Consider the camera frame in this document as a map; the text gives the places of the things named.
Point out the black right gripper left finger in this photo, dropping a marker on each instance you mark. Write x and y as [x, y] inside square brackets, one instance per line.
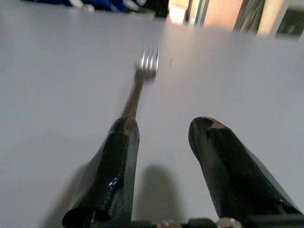
[114, 166]

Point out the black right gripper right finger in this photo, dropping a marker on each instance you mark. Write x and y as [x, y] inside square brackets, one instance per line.
[232, 171]

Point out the silver metal fork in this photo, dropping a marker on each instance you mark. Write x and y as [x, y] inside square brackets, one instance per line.
[146, 69]

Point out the beige door panel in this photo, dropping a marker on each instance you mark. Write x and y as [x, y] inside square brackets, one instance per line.
[221, 12]

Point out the blue fabric item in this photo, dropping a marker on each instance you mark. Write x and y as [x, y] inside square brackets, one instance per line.
[107, 4]

